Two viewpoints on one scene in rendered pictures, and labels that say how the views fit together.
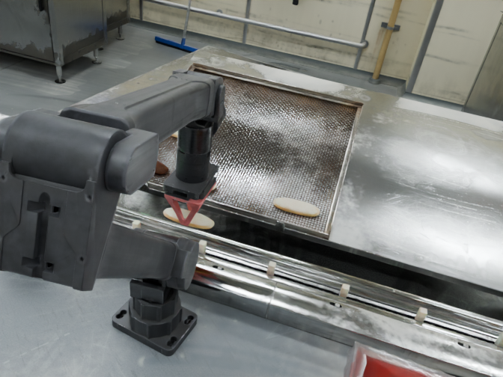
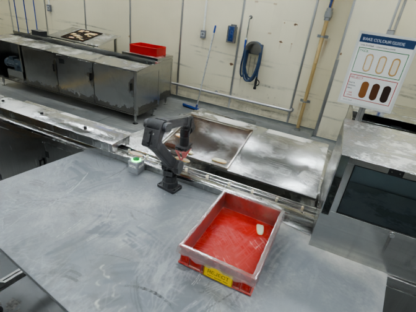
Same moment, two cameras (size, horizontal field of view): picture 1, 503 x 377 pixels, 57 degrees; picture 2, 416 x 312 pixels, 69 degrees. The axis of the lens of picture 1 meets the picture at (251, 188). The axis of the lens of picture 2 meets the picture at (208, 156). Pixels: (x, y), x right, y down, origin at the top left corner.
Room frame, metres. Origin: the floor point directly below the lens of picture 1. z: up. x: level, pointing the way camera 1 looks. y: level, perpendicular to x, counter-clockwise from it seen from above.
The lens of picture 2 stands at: (-0.87, -0.29, 1.78)
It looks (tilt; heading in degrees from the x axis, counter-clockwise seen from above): 27 degrees down; 9
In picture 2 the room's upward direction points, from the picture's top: 7 degrees clockwise
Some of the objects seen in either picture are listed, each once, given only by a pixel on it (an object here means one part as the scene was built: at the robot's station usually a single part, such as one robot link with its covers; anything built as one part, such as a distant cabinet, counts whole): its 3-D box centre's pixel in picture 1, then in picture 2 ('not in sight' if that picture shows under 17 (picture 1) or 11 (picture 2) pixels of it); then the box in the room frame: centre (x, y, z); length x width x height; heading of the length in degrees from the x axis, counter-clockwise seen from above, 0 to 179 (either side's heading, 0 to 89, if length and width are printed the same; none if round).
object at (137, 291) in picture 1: (157, 263); (171, 167); (0.52, 0.13, 0.94); 0.09 x 0.05 x 0.10; 174
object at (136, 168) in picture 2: not in sight; (136, 167); (0.59, 0.37, 0.84); 0.08 x 0.08 x 0.11; 78
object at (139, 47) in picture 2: not in sight; (148, 49); (4.12, 1.75, 0.93); 0.51 x 0.36 x 0.13; 82
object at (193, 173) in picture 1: (192, 165); (184, 142); (0.67, 0.11, 1.04); 0.10 x 0.07 x 0.07; 168
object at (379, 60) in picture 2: not in sight; (375, 72); (1.21, -0.94, 1.50); 0.33 x 0.01 x 0.45; 73
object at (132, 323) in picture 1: (155, 307); (169, 181); (0.50, 0.12, 0.86); 0.12 x 0.09 x 0.08; 69
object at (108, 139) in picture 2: not in sight; (49, 120); (0.88, 1.16, 0.89); 1.25 x 0.18 x 0.09; 78
